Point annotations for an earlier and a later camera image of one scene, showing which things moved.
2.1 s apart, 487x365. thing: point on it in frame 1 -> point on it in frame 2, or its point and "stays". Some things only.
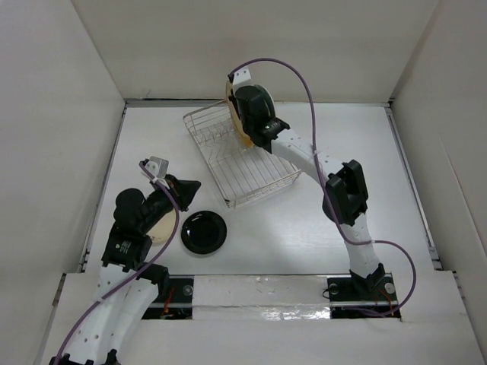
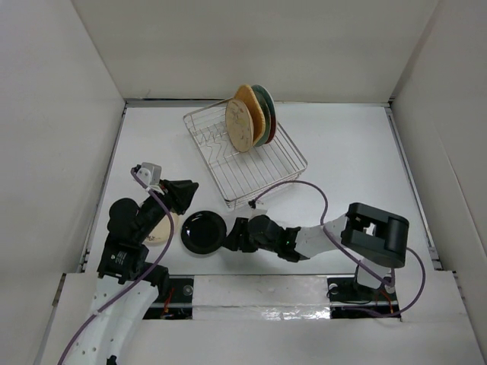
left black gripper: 184,190 stays
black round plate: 203,232 stays
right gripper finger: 232,97 -> 241,226
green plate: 268,98 stays
